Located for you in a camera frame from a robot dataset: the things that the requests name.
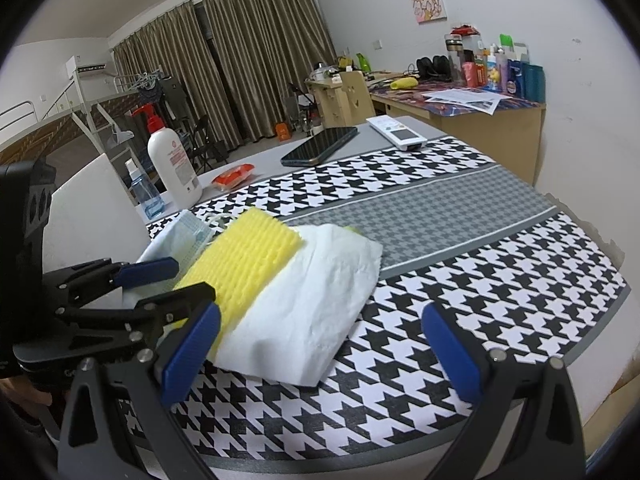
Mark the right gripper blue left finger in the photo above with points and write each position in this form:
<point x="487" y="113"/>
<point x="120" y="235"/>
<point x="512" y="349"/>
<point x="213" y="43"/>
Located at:
<point x="95" y="442"/>

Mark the red snack packet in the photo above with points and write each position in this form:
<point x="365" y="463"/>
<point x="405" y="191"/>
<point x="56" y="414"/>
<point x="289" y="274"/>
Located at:
<point x="233" y="177"/>

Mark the white lotion pump bottle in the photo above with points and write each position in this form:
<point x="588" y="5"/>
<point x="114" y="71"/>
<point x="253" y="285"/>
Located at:
<point x="170" y="160"/>

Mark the black folding chair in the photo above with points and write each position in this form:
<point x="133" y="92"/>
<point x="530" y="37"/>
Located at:
<point x="205" y="150"/>

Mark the black bag on desk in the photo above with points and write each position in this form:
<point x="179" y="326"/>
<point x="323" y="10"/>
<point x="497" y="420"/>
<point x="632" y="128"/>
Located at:
<point x="436" y="68"/>

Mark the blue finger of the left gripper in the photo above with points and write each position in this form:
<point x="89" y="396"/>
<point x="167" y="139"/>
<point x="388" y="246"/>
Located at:
<point x="169" y="307"/>
<point x="133" y="275"/>

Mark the white styrofoam box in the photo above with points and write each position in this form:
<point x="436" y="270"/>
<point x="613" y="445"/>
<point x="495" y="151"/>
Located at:
<point x="92" y="217"/>

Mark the yellow object on desk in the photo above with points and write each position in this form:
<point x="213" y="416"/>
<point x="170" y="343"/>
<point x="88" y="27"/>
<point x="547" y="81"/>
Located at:
<point x="404" y="83"/>

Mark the yellow foam net sleeve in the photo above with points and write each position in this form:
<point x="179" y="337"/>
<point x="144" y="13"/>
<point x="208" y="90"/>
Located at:
<point x="240" y="262"/>

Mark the houndstooth table mat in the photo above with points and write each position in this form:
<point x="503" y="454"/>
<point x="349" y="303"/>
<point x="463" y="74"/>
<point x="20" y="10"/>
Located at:
<point x="457" y="229"/>

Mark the white air conditioner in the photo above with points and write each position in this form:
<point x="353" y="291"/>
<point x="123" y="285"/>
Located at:
<point x="76" y="67"/>

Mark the white paper tissue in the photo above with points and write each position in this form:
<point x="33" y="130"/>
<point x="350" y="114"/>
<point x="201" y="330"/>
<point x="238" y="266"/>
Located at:
<point x="298" y="322"/>

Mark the blue face mask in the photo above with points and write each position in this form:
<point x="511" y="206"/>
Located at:
<point x="184" y="239"/>

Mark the white remote control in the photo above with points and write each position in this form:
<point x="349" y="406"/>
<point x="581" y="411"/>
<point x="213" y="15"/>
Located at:
<point x="404" y="138"/>

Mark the orange box on floor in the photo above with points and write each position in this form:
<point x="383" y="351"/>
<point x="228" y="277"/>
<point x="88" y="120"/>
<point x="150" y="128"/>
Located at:
<point x="283" y="131"/>

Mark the metal bunk bed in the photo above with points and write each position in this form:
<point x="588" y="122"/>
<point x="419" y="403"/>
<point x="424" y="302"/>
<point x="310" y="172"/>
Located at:
<point x="73" y="114"/>

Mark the wooden desk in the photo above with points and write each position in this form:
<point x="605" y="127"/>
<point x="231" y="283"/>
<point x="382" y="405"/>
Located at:
<point x="511" y="136"/>

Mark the white papers on desk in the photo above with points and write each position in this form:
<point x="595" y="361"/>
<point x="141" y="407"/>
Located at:
<point x="481" y="101"/>

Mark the smiley wooden chair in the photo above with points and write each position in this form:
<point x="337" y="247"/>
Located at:
<point x="359" y="106"/>

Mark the brown curtains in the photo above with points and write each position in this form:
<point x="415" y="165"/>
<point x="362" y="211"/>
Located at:
<point x="237" y="59"/>

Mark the black smartphone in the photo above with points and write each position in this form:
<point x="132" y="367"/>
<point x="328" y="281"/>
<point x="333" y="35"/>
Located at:
<point x="319" y="147"/>

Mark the hanging dark clothes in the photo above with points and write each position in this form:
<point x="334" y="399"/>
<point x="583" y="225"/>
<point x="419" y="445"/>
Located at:
<point x="167" y="91"/>

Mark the toiletry bottles group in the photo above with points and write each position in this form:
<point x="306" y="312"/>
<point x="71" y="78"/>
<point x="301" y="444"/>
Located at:
<point x="504" y="67"/>

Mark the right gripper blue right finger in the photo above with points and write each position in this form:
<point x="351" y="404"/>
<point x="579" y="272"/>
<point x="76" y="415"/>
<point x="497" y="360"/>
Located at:
<point x="546" y="442"/>

